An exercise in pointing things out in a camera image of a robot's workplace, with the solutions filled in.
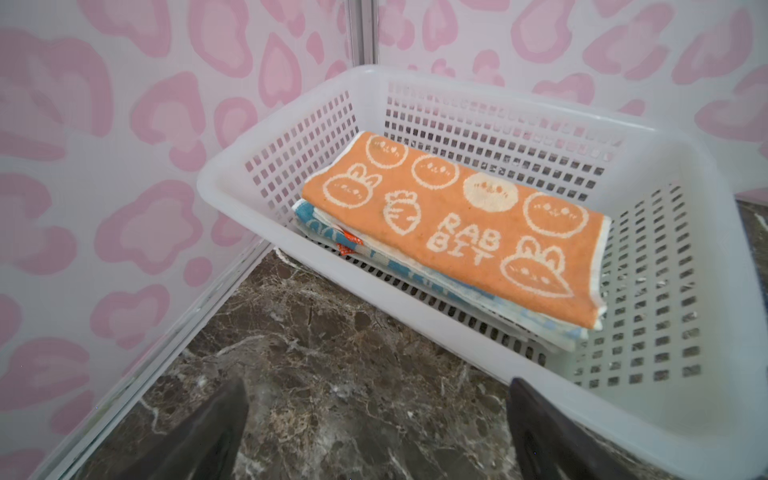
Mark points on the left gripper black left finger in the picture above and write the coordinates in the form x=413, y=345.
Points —
x=204, y=445

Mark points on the teal bunny print towel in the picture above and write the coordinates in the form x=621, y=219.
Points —
x=312, y=219

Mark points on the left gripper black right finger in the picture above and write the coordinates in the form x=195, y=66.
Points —
x=548, y=445

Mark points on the white perforated plastic basket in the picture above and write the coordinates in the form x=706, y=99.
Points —
x=678, y=373

